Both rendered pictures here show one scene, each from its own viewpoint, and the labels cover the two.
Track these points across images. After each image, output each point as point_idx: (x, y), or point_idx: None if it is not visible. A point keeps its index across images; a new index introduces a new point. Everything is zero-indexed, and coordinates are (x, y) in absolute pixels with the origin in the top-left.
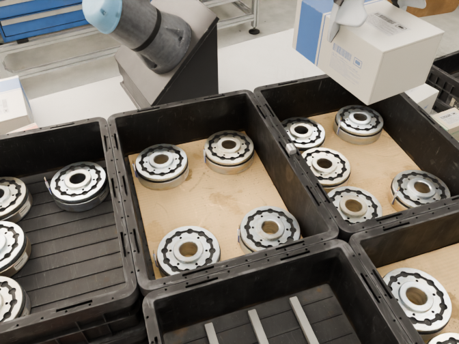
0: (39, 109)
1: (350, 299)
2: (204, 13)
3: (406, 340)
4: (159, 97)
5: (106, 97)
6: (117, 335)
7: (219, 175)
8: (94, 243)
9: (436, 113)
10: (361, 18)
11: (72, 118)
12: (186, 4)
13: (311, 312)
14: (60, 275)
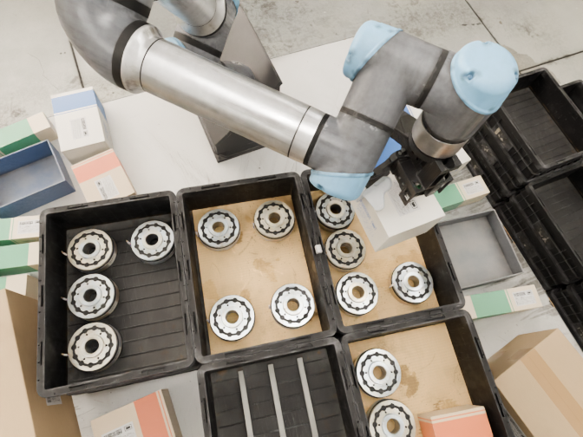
0: (113, 116)
1: (335, 371)
2: (269, 72)
3: (356, 418)
4: (222, 140)
5: (174, 108)
6: (180, 369)
7: (264, 240)
8: (165, 294)
9: (466, 169)
10: (379, 206)
11: (144, 132)
12: (254, 51)
13: (310, 368)
14: (140, 319)
